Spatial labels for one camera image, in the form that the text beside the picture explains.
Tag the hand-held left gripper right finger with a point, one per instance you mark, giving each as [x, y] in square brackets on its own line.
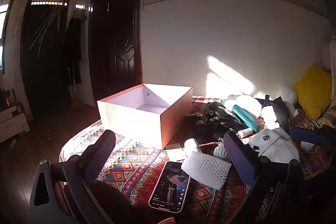
[239, 158]

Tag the dark wooden door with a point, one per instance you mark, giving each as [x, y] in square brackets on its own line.
[118, 43]

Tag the small white tube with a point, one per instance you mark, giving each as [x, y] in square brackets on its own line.
[244, 132]

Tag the black smartphone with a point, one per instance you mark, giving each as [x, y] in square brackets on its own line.
[168, 187]

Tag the dark grey cloth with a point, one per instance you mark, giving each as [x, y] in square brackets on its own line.
[282, 111]

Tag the black gloves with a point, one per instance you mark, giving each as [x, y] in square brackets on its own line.
[223, 119]

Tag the pale green plastic comb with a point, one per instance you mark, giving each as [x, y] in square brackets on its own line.
[219, 152]

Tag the white plastic cup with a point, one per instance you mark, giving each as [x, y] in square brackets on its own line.
[191, 145]

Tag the patterned red blanket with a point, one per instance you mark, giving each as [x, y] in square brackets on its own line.
[136, 161]

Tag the dark blue pouch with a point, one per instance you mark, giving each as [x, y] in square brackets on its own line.
[304, 134]

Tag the white plush toy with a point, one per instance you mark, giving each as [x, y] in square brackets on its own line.
[245, 103]

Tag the striped cushion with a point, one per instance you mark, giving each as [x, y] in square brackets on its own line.
[328, 115]

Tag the white knit hat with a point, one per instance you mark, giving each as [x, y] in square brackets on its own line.
[273, 145]

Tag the yellow pillow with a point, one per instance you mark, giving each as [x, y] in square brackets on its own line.
[313, 90]

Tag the white foam net sleeve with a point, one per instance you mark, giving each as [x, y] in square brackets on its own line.
[204, 169]

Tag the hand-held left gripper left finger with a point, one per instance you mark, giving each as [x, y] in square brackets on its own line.
[101, 153]

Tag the small white paper card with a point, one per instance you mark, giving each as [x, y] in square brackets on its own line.
[175, 154]

